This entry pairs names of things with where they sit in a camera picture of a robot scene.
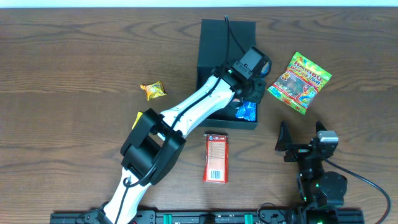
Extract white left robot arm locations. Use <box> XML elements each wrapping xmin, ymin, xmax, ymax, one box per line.
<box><xmin>95</xmin><ymin>61</ymin><xmax>271</xmax><ymax>223</ymax></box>

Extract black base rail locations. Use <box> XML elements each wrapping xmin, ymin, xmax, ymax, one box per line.
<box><xmin>49</xmin><ymin>208</ymin><xmax>365</xmax><ymax>224</ymax></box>

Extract blue cookie packet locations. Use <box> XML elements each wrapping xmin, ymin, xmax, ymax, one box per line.
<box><xmin>235</xmin><ymin>101</ymin><xmax>257</xmax><ymax>121</ymax></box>

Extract red snack box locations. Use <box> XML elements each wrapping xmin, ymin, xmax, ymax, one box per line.
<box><xmin>202</xmin><ymin>134</ymin><xmax>229</xmax><ymax>184</ymax></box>

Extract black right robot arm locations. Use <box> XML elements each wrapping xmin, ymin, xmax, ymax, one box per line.
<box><xmin>275</xmin><ymin>121</ymin><xmax>348</xmax><ymax>209</ymax></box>

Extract black gift box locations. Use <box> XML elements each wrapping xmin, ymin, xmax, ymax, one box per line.
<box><xmin>196</xmin><ymin>19</ymin><xmax>258</xmax><ymax>130</ymax></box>

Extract lower yellow candy packet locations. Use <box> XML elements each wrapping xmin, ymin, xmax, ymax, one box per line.
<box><xmin>131</xmin><ymin>111</ymin><xmax>143</xmax><ymax>129</ymax></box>

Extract upper yellow candy packet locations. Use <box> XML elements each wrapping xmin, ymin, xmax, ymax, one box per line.
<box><xmin>140</xmin><ymin>81</ymin><xmax>167</xmax><ymax>101</ymax></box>

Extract yellow candy packet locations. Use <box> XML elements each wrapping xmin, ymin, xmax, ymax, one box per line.
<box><xmin>131</xmin><ymin>111</ymin><xmax>143</xmax><ymax>129</ymax></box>
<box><xmin>140</xmin><ymin>81</ymin><xmax>167</xmax><ymax>101</ymax></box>

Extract Haribo gummy worms bag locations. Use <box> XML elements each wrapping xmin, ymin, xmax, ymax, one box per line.
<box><xmin>267</xmin><ymin>52</ymin><xmax>332</xmax><ymax>114</ymax></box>

